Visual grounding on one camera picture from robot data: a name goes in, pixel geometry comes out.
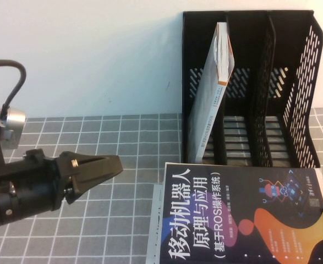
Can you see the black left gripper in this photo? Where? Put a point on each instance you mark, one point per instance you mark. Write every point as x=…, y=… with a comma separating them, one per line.
x=37, y=189

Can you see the dark mobile robot book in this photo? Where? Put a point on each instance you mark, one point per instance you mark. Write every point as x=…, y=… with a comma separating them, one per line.
x=232, y=214

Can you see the white book orange spine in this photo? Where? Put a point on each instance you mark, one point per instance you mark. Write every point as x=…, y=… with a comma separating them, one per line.
x=205, y=110

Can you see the grey book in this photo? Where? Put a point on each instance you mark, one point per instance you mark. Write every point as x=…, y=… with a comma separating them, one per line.
x=156, y=214

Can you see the black plastic book stand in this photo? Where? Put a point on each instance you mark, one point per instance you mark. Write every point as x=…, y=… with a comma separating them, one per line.
x=287, y=41

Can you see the grey checked tablecloth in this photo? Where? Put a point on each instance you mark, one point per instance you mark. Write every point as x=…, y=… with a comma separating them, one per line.
x=109, y=220

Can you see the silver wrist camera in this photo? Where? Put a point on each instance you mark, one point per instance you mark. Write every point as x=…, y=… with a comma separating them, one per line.
x=14, y=129

